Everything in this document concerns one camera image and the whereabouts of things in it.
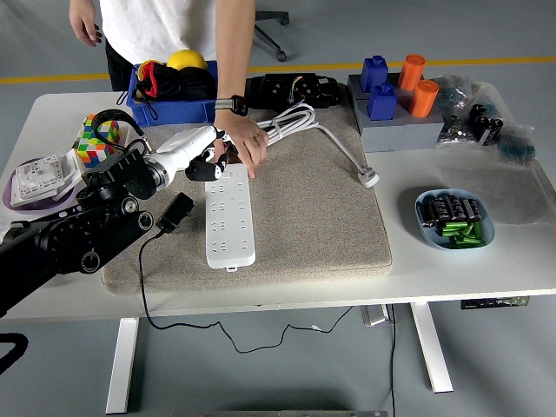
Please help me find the person's left hand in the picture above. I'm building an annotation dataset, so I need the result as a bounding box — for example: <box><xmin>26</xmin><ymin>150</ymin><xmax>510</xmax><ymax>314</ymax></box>
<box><xmin>212</xmin><ymin>113</ymin><xmax>270</xmax><ymax>180</ymax></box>

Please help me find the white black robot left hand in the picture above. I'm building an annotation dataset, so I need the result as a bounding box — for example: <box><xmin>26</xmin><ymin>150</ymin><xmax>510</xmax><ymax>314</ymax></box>
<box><xmin>154</xmin><ymin>124</ymin><xmax>240</xmax><ymax>183</ymax></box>

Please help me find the person's right hand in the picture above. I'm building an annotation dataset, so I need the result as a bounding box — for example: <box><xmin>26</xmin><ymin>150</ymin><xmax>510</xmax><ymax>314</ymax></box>
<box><xmin>68</xmin><ymin>0</ymin><xmax>104</xmax><ymax>48</ymax></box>

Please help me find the black power adapter plug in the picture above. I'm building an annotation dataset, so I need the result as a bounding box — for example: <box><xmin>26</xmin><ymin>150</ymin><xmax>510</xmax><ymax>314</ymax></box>
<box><xmin>155</xmin><ymin>191</ymin><xmax>195</xmax><ymax>232</ymax></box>

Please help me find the white power strip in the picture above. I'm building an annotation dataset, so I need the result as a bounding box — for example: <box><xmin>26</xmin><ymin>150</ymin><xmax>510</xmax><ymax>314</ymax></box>
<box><xmin>203</xmin><ymin>163</ymin><xmax>257</xmax><ymax>273</ymax></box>

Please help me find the black wrist watch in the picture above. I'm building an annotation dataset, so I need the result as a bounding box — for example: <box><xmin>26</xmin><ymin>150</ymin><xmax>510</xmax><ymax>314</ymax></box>
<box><xmin>214</xmin><ymin>94</ymin><xmax>250</xmax><ymax>117</ymax></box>

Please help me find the blue plastic bin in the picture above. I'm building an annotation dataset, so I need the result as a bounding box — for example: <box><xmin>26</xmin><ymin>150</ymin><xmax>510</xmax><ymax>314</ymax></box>
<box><xmin>125</xmin><ymin>59</ymin><xmax>218</xmax><ymax>128</ymax></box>

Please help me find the person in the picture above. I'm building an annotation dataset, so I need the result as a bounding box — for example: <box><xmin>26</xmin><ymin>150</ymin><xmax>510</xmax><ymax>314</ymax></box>
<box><xmin>98</xmin><ymin>0</ymin><xmax>218</xmax><ymax>92</ymax></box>

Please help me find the yellow ball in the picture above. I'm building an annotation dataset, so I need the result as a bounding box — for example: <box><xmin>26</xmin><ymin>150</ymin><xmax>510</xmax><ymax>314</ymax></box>
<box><xmin>167</xmin><ymin>50</ymin><xmax>209</xmax><ymax>71</ymax></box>

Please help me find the multicolour puzzle cube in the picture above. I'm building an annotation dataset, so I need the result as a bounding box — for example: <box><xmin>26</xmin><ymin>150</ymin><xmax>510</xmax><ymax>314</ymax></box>
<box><xmin>74</xmin><ymin>113</ymin><xmax>122</xmax><ymax>169</ymax></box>

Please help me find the black office chair base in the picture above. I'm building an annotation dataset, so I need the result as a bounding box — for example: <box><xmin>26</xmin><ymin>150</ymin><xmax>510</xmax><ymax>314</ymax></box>
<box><xmin>254</xmin><ymin>10</ymin><xmax>290</xmax><ymax>63</ymax></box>

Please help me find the grey-brown fabric mat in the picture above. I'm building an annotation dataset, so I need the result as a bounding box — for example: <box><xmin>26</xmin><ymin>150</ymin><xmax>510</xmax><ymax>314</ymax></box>
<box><xmin>100</xmin><ymin>84</ymin><xmax>394</xmax><ymax>296</ymax></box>

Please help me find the blue square block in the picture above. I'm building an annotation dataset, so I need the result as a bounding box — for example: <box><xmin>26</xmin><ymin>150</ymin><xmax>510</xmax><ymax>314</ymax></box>
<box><xmin>361</xmin><ymin>55</ymin><xmax>389</xmax><ymax>95</ymax></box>
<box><xmin>367</xmin><ymin>83</ymin><xmax>399</xmax><ymax>122</ymax></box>

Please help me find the grey block base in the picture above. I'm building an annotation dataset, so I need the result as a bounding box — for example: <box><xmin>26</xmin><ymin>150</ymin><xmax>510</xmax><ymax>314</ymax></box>
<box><xmin>347</xmin><ymin>72</ymin><xmax>447</xmax><ymax>154</ymax></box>

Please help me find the orange cylinder block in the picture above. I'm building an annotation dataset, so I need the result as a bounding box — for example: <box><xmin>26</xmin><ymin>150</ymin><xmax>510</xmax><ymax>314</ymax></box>
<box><xmin>407</xmin><ymin>79</ymin><xmax>440</xmax><ymax>119</ymax></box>
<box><xmin>397</xmin><ymin>53</ymin><xmax>427</xmax><ymax>92</ymax></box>

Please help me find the light blue dish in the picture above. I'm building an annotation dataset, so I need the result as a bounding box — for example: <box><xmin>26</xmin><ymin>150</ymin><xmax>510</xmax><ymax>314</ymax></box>
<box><xmin>414</xmin><ymin>187</ymin><xmax>497</xmax><ymax>253</ymax></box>

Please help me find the clear bag of small dark parts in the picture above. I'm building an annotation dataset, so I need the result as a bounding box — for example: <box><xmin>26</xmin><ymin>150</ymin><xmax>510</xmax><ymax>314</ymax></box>
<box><xmin>435</xmin><ymin>113</ymin><xmax>481</xmax><ymax>151</ymax></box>

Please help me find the clear bag of blue parts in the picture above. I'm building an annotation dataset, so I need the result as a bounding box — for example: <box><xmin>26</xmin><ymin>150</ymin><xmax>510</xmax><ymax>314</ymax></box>
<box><xmin>494</xmin><ymin>123</ymin><xmax>538</xmax><ymax>169</ymax></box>
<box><xmin>429</xmin><ymin>74</ymin><xmax>479</xmax><ymax>116</ymax></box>

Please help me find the white table leg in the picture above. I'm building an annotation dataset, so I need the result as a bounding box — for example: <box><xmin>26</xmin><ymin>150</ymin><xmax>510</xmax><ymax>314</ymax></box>
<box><xmin>410</xmin><ymin>302</ymin><xmax>455</xmax><ymax>394</ymax></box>
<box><xmin>105</xmin><ymin>316</ymin><xmax>140</xmax><ymax>415</ymax></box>

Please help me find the clear bag of black capacitors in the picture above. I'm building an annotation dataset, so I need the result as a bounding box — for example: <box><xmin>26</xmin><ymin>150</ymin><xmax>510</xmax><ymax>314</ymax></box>
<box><xmin>467</xmin><ymin>82</ymin><xmax>507</xmax><ymax>148</ymax></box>

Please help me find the empty clear plastic bag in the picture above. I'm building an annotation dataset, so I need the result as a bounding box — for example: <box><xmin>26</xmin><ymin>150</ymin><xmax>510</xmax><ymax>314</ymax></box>
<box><xmin>436</xmin><ymin>162</ymin><xmax>556</xmax><ymax>227</ymax></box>

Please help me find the black table control box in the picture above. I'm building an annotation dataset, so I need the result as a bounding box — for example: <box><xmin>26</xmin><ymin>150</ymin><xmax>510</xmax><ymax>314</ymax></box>
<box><xmin>460</xmin><ymin>296</ymin><xmax>531</xmax><ymax>310</ymax></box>

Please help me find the black electronic device with wires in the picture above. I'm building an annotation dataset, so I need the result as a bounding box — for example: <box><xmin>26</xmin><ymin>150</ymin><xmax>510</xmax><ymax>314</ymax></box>
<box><xmin>245</xmin><ymin>72</ymin><xmax>344</xmax><ymax>109</ymax></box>

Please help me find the black drawstring bag red lining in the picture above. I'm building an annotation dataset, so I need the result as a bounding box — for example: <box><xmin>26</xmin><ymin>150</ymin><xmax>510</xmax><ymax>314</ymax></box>
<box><xmin>116</xmin><ymin>60</ymin><xmax>218</xmax><ymax>121</ymax></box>

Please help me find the white power strip cable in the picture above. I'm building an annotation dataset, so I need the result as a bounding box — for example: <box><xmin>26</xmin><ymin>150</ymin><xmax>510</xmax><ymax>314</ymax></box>
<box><xmin>255</xmin><ymin>103</ymin><xmax>381</xmax><ymax>189</ymax></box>

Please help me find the thin black adapter cord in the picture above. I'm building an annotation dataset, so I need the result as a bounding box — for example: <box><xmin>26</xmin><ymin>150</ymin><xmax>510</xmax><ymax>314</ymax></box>
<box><xmin>137</xmin><ymin>228</ymin><xmax>354</xmax><ymax>354</ymax></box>

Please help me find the white wall socket module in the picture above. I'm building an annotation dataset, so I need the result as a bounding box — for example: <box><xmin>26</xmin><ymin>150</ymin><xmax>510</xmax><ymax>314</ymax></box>
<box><xmin>10</xmin><ymin>149</ymin><xmax>88</xmax><ymax>209</ymax></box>

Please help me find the silver under-table bracket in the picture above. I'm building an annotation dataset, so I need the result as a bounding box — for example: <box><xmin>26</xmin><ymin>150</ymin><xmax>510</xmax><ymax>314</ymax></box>
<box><xmin>361</xmin><ymin>305</ymin><xmax>394</xmax><ymax>327</ymax></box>

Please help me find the black hanging cable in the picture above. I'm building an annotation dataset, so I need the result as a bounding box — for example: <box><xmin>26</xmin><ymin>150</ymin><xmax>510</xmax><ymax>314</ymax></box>
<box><xmin>388</xmin><ymin>303</ymin><xmax>399</xmax><ymax>417</ymax></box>

